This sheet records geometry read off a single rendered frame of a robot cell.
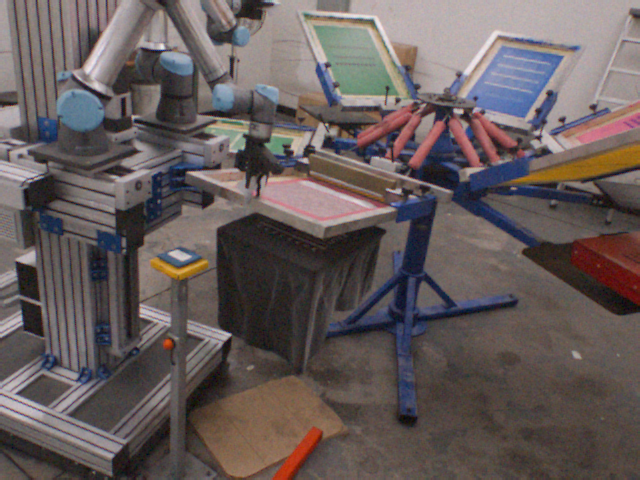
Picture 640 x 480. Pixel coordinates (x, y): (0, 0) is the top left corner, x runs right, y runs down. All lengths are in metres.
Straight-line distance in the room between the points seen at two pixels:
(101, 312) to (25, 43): 1.01
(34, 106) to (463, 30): 4.99
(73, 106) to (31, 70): 0.52
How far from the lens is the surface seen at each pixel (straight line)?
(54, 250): 2.40
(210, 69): 1.88
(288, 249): 2.02
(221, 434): 2.63
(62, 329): 2.58
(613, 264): 2.07
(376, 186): 2.28
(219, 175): 2.12
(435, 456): 2.72
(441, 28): 6.62
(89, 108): 1.70
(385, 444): 2.71
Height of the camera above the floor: 1.86
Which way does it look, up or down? 25 degrees down
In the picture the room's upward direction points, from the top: 7 degrees clockwise
